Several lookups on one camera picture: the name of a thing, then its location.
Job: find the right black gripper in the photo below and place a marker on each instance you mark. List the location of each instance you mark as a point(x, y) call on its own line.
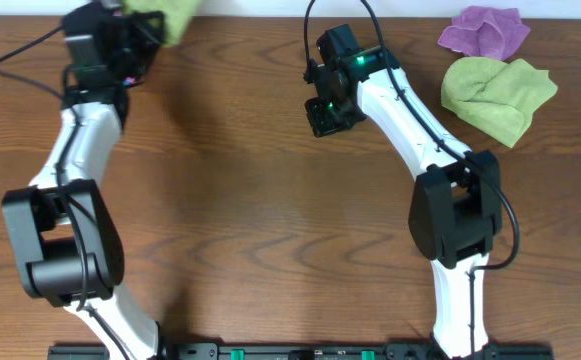
point(320, 126)

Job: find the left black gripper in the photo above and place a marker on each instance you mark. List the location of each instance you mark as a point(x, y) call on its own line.
point(146, 49)

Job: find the light green cloth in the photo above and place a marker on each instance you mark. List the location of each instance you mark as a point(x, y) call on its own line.
point(177, 15)

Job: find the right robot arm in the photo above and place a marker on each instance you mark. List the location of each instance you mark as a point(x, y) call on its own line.
point(453, 215)

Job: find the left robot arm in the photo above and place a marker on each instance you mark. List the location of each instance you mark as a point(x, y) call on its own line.
point(67, 249)

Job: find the olive green crumpled cloth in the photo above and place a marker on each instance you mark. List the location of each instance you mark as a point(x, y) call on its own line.
point(496, 97)

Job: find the crumpled purple cloth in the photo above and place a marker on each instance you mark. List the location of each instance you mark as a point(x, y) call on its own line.
point(485, 32)

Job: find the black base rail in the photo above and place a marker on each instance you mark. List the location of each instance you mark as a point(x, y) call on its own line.
point(390, 351)

